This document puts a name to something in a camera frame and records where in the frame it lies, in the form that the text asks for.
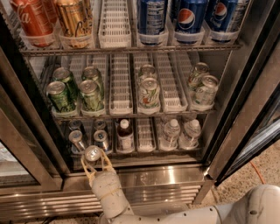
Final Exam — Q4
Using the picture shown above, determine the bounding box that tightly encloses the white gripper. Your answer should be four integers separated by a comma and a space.
80, 150, 129, 219

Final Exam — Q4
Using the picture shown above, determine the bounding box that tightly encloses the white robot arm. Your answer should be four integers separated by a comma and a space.
80, 145, 280, 224

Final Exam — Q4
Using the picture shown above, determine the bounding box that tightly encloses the empty white tray bottom shelf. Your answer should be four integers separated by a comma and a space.
136, 118, 156, 152

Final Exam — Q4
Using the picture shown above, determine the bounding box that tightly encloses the empty white tray shelf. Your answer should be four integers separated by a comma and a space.
109, 53, 133, 115
136, 118, 156, 152

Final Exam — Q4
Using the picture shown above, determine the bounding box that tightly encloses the empty white tray middle shelf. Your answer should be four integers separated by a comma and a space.
109, 53, 133, 115

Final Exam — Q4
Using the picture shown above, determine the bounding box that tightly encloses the green can front left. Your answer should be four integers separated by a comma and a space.
46, 81, 75, 113

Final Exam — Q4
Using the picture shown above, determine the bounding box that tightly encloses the white can front middle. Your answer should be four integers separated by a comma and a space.
139, 78, 160, 109

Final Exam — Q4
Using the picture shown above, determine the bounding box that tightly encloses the green can back left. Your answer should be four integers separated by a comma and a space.
52, 67, 78, 102

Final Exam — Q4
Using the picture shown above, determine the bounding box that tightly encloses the white can back middle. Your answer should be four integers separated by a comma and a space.
138, 64, 157, 83

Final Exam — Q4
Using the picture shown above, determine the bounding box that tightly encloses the stainless steel fridge cabinet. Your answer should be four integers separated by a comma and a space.
0, 0, 280, 221

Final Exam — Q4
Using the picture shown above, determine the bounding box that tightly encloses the white green can front right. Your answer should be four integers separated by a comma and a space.
194, 75, 219, 106

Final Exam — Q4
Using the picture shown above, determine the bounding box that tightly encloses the white green can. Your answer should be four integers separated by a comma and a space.
194, 75, 219, 106
187, 62, 209, 91

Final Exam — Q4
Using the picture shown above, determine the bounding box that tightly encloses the white green can back right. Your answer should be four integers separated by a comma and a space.
187, 62, 209, 91

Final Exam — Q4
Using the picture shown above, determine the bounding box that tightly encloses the gold soda can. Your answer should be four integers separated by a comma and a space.
53, 0, 92, 49

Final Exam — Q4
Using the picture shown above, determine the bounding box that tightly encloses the red coca-cola can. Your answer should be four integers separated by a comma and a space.
9, 0, 53, 47

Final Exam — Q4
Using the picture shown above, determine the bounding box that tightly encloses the fridge door right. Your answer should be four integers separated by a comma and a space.
208, 19, 280, 186

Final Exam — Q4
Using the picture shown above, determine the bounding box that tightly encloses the blue pepsi can left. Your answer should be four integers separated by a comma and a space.
136, 0, 168, 46

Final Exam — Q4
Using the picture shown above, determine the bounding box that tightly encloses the blue pepsi can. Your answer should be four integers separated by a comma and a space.
205, 0, 249, 44
174, 0, 208, 44
136, 0, 168, 46

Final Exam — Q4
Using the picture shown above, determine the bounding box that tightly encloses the blue pepsi can middle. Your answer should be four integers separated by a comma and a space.
174, 0, 208, 44

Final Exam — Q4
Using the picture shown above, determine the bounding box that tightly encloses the blue pepsi can right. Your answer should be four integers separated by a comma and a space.
205, 0, 249, 44

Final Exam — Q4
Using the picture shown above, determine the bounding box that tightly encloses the dark drink bottle white cap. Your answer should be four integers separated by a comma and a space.
117, 119, 135, 153

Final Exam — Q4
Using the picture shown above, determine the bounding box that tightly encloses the clear water bottle left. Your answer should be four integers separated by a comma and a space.
160, 119, 180, 151

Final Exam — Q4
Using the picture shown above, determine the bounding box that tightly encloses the clear water bottle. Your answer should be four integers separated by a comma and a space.
160, 119, 180, 151
178, 119, 201, 150

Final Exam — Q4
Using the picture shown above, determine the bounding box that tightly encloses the clear water bottle right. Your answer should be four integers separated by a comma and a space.
178, 119, 201, 150

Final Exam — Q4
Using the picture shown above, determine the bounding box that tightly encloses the empty white tray middle right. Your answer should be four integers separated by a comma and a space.
153, 53, 188, 113

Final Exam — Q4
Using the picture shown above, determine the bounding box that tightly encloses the orange cable on floor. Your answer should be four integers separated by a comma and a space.
249, 160, 267, 186

